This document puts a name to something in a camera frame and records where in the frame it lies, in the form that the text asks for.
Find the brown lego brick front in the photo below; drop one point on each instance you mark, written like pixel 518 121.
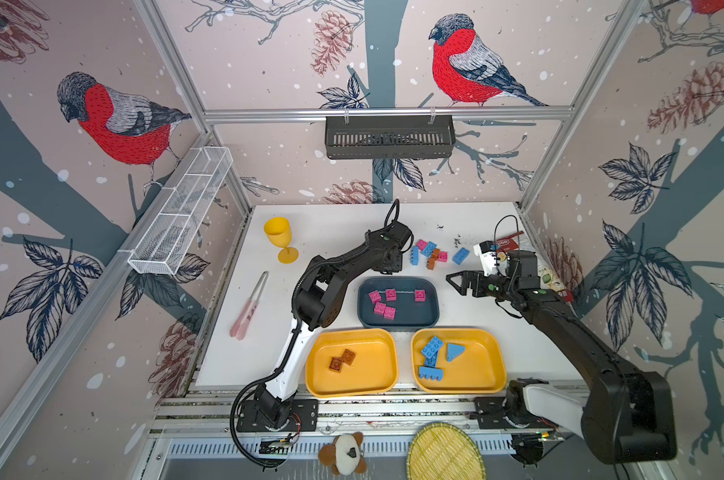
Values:
pixel 348 357

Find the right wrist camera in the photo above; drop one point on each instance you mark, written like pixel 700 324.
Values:
pixel 491 257

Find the left yellow tray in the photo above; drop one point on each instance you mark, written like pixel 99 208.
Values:
pixel 375 369

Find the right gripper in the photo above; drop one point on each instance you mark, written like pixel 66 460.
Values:
pixel 471 275

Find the blue long lego brick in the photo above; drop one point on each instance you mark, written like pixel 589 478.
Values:
pixel 430 373

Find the yellow plastic goblet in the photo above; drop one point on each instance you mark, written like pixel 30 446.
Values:
pixel 279 233

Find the woven bamboo plate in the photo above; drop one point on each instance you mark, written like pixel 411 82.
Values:
pixel 443 451

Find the blue lego brick group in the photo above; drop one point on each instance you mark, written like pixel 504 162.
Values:
pixel 428 250

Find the plush toy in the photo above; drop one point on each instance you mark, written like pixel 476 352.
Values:
pixel 344 456

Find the large blue lego brick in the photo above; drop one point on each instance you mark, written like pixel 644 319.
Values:
pixel 432 348

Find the blue sloped lego brick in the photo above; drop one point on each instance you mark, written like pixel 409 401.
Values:
pixel 453 351

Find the pink tongs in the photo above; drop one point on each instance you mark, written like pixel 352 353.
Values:
pixel 240 327

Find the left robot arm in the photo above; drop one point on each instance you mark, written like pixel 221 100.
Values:
pixel 316 302

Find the brown lego brick group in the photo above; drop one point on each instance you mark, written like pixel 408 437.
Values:
pixel 433 259

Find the small pink lego brick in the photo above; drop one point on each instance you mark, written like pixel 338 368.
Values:
pixel 389 312

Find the pink lego brick front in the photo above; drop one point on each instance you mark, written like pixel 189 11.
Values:
pixel 380 308

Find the dark teal tray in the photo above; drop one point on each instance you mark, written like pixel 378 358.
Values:
pixel 410 315

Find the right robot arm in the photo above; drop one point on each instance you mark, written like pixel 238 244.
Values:
pixel 628 414

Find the right yellow tray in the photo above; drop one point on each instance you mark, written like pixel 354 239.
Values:
pixel 479 370

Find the yellow tray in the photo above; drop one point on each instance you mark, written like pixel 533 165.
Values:
pixel 479 370
pixel 375 369

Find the snack package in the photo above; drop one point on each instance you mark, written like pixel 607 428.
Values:
pixel 548 276

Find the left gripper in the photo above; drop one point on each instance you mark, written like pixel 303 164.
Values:
pixel 398 266

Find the white wire basket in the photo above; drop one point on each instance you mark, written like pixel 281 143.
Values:
pixel 171 233

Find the black hanging basket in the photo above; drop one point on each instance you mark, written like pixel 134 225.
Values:
pixel 389 137

